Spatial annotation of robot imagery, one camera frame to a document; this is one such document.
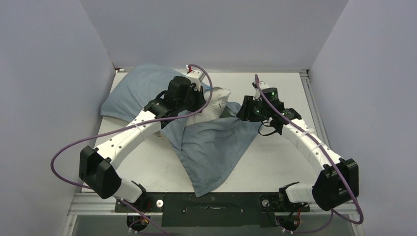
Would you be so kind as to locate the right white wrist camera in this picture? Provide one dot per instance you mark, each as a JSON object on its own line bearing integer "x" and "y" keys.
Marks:
{"x": 258, "y": 88}

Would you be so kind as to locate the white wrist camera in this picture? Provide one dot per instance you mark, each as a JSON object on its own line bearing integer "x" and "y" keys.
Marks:
{"x": 196, "y": 77}
{"x": 258, "y": 88}

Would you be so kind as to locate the cream white pillow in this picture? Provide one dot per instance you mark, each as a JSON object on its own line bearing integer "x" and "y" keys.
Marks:
{"x": 216, "y": 106}

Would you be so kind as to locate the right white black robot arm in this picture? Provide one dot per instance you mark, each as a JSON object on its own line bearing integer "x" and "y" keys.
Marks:
{"x": 337, "y": 178}

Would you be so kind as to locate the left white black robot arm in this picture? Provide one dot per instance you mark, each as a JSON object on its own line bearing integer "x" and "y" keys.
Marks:
{"x": 98, "y": 165}

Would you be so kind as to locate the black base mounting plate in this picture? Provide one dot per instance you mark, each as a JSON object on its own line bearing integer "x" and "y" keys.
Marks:
{"x": 218, "y": 209}

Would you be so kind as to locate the patchwork and blue pillowcase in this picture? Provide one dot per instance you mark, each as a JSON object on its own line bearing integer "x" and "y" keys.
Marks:
{"x": 209, "y": 151}

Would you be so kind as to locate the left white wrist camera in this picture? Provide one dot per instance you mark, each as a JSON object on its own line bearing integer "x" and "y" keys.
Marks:
{"x": 196, "y": 77}

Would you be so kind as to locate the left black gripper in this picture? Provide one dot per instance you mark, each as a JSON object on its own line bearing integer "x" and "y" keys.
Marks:
{"x": 199, "y": 100}

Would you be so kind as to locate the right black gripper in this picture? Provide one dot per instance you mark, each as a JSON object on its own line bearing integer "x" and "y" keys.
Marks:
{"x": 246, "y": 114}

